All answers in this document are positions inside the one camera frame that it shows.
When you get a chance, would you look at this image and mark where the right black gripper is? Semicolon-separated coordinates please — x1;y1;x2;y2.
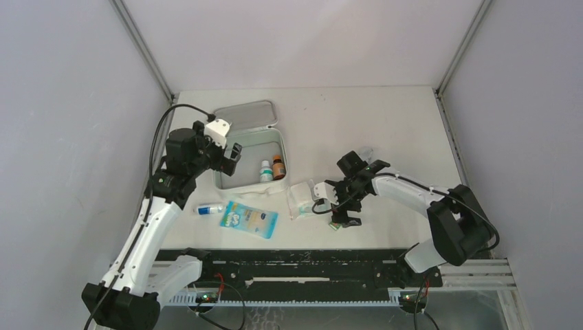
328;181;369;228

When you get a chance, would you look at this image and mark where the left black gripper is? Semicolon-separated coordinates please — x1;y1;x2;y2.
188;122;241;178

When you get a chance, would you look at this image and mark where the white medicine kit box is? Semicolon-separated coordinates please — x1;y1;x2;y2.
213;100;289;198

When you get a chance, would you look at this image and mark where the white plastic bottle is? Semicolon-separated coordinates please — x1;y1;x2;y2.
259;160;274;183

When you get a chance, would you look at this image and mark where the brown bottle orange cap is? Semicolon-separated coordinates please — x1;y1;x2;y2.
272;155;287;180

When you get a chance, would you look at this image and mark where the white gauze pad packet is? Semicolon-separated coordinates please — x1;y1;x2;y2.
288;179;315;205

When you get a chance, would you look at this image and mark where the blue plaster packets bag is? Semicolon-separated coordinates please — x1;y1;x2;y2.
357;146;374;160

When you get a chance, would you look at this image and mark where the blue white small tube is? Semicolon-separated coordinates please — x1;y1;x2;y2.
194;203;226;215

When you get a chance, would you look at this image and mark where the green wind oil box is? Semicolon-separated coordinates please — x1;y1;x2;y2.
329;222;342;231

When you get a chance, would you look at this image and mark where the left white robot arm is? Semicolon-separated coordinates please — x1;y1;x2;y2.
82;119;242;329

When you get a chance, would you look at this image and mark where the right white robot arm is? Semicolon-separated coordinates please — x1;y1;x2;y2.
312;151;500;286

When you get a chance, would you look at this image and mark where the clear bandage packet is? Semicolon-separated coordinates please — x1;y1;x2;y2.
290;199;331;221

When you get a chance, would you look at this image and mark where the blue cotton swab packet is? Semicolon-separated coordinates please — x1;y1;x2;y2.
220;201;278;239

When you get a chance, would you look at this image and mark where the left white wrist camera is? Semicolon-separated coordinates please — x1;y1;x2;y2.
203;118;230;149

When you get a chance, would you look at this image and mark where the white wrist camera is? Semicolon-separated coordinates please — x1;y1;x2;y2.
203;118;230;149
313;181;338;205

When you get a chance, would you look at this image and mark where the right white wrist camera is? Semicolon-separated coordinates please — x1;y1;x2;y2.
313;181;338;205

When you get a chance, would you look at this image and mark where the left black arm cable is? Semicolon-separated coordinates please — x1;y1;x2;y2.
82;103;217;330

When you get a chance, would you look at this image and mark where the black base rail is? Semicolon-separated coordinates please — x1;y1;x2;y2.
155;247;443;304

